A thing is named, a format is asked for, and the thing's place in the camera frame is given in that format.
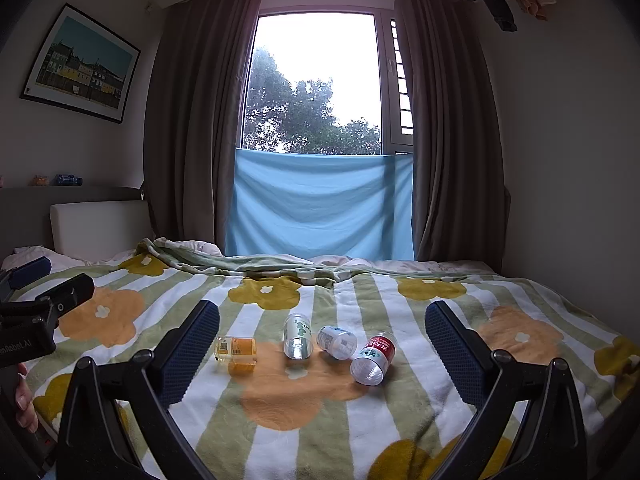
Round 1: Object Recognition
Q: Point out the clear red label bottle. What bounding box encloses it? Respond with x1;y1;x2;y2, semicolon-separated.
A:
349;332;397;386

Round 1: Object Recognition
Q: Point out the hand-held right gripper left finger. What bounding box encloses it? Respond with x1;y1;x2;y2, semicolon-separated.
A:
56;299;221;480

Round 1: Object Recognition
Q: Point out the floral striped blanket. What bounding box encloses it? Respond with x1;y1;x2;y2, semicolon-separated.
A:
0;237;640;480

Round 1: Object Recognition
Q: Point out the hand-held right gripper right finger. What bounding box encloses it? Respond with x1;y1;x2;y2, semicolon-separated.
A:
424;301;588;480

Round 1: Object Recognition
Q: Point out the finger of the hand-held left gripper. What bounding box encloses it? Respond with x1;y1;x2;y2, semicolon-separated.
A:
0;273;96;332
0;256;53;305

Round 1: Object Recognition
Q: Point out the window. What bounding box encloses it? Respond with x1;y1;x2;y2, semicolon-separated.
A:
240;7;416;156

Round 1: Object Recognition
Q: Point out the framed houses picture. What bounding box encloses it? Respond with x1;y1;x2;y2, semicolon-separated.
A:
19;2;142;125

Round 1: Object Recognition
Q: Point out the small white label bottle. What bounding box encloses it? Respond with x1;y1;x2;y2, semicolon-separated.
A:
317;325;359;362

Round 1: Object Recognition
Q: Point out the light blue cloth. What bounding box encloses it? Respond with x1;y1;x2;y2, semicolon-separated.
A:
225;147;416;261

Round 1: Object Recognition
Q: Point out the orange plastic bottle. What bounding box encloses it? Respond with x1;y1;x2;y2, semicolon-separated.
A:
214;336;258;376

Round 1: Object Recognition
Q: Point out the clear green dotted bottle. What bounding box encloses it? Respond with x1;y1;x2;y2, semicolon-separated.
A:
282;313;312;361

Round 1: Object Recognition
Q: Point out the white cushion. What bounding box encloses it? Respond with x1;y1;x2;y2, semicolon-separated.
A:
50;200;156;258

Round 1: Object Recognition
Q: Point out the brown curtain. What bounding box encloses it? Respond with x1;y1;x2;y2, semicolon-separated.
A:
144;0;261;256
397;0;512;263

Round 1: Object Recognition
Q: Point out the person's left hand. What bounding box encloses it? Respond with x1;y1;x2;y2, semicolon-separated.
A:
14;362;40;429

